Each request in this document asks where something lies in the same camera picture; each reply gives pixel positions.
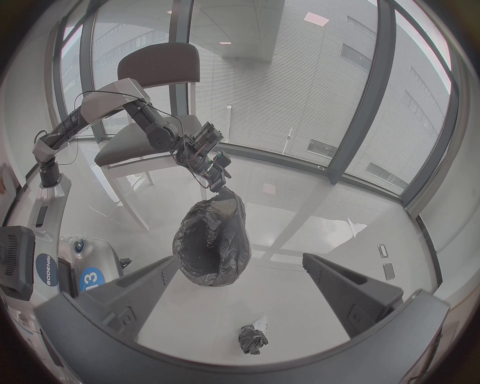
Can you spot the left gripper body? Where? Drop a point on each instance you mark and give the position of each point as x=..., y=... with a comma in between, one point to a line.
x=216, y=178

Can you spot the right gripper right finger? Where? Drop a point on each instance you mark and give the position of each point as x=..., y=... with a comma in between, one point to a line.
x=348, y=296

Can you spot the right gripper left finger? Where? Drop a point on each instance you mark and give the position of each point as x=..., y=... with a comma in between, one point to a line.
x=131, y=300

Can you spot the black plastic bag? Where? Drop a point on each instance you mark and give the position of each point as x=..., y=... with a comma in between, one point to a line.
x=225, y=247

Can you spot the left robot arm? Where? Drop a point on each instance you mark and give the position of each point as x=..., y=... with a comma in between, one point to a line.
x=112, y=99

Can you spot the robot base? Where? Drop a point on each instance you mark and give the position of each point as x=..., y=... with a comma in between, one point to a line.
x=93, y=258

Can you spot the crumpled black plastic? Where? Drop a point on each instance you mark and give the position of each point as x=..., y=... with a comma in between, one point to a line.
x=253, y=339

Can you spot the crumpled white paper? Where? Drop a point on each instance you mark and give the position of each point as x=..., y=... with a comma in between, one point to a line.
x=262, y=323

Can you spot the window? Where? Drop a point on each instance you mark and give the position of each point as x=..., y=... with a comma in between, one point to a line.
x=300, y=93

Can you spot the grey chair with white legs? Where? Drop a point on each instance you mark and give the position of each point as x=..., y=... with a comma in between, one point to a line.
x=157, y=63

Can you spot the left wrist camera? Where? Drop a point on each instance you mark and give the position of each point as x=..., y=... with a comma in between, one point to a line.
x=224, y=160

